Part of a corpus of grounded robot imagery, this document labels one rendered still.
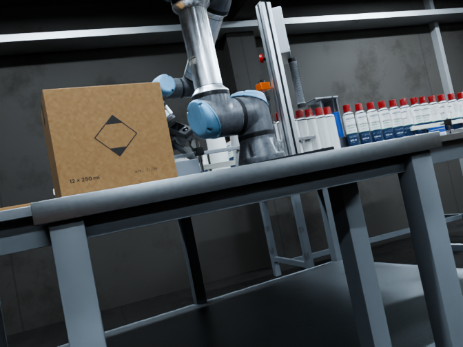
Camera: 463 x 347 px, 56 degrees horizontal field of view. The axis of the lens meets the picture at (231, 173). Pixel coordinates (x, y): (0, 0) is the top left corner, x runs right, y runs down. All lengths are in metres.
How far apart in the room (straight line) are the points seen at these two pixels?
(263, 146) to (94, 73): 3.17
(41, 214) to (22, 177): 3.35
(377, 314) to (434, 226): 0.31
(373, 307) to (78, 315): 0.78
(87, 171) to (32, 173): 3.03
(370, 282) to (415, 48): 4.84
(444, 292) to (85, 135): 0.94
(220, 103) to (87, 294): 0.67
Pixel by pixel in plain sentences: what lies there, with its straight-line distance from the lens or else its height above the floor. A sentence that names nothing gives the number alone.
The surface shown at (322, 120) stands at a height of 1.02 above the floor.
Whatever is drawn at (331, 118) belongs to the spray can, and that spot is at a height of 1.03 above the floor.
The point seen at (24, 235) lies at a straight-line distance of 0.94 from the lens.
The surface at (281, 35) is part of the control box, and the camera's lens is 1.81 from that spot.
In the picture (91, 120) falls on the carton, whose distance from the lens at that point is 1.16.
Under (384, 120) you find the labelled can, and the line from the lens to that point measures 2.24.
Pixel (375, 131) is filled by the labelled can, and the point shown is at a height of 0.94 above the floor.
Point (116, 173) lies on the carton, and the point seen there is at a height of 0.89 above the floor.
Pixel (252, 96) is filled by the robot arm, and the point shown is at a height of 1.06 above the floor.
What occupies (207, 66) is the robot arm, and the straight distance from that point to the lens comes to 1.30.
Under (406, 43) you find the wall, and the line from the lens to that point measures 5.84.
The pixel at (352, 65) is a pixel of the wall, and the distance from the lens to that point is 5.27.
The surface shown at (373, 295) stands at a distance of 1.28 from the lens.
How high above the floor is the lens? 0.78
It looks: 3 degrees up
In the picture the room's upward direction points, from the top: 11 degrees counter-clockwise
